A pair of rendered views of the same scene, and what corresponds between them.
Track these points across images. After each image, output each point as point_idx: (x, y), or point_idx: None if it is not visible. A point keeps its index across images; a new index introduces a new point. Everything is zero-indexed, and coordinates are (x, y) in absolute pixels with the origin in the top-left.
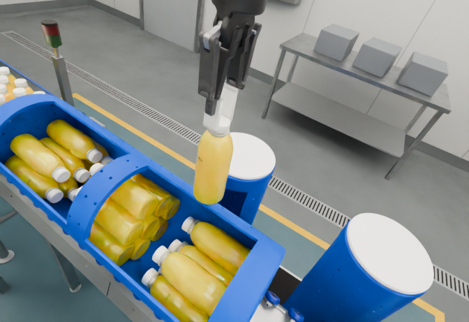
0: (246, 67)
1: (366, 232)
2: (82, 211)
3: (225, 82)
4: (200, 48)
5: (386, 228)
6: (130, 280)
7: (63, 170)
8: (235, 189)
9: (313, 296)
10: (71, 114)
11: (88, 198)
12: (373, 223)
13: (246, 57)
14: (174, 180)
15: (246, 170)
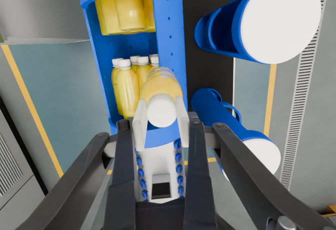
0: (222, 166)
1: (255, 150)
2: None
3: (188, 120)
4: (27, 218)
5: (268, 159)
6: (96, 64)
7: None
8: (235, 45)
9: (210, 116)
10: None
11: None
12: (266, 151)
13: (231, 177)
14: (161, 32)
15: (258, 44)
